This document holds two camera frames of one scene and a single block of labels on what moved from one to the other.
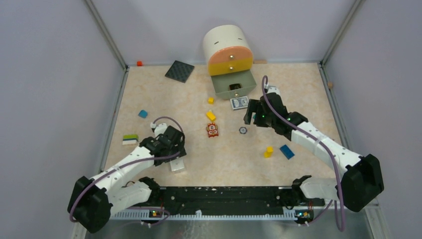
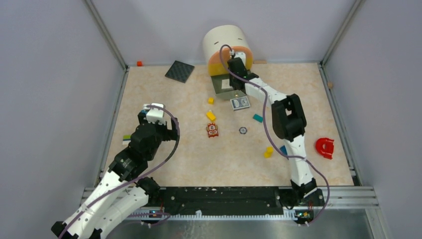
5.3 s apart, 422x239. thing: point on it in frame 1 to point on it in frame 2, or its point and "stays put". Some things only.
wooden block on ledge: [260, 61] stays put
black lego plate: [179, 71] stays put
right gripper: [255, 106] to [231, 82]
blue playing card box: [239, 102] stays put
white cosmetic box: [176, 164] to [225, 84]
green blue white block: [128, 139] stays put
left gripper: [179, 147] to [169, 134]
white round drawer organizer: [230, 60] stays put
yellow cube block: [211, 116] stays put
